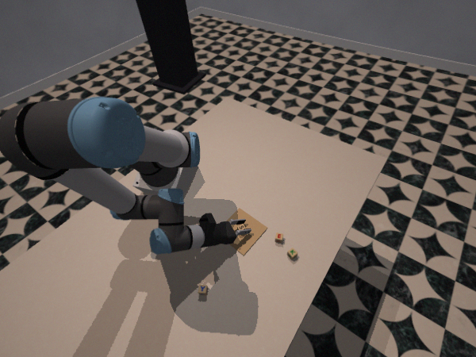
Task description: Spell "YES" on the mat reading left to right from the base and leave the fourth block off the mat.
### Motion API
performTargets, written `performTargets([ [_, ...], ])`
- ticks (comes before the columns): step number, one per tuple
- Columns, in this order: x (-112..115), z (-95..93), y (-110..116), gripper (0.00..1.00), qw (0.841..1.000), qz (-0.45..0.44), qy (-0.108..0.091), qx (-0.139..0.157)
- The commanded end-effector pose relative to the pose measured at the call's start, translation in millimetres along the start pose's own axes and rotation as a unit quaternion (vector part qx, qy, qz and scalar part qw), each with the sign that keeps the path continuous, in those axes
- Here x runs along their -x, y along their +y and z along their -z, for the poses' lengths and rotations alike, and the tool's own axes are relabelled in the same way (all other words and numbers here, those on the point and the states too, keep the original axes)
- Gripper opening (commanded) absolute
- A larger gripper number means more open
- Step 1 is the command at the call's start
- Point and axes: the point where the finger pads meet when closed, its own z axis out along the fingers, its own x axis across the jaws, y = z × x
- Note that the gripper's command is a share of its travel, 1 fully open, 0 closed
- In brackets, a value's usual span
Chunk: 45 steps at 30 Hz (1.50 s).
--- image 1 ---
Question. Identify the tan square mat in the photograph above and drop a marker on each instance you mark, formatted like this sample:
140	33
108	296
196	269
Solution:
244	242

